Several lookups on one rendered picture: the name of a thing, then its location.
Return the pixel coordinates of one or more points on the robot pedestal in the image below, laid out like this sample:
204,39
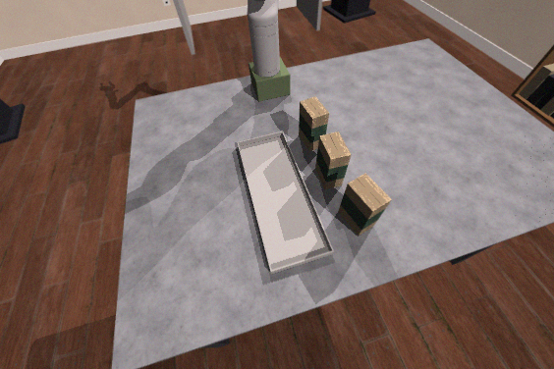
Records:
270,88

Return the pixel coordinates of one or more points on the tan coffee pack green band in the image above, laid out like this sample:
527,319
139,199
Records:
368,195
314,113
333,152

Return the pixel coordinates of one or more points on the brown wooden bookshelf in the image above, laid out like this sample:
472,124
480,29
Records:
536,91

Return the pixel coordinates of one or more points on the white shallow tray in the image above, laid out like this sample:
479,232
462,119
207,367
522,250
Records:
277,212

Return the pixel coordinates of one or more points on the grey stone table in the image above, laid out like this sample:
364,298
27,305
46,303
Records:
432,147

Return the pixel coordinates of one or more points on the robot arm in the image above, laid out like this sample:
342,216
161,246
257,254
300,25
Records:
264,39

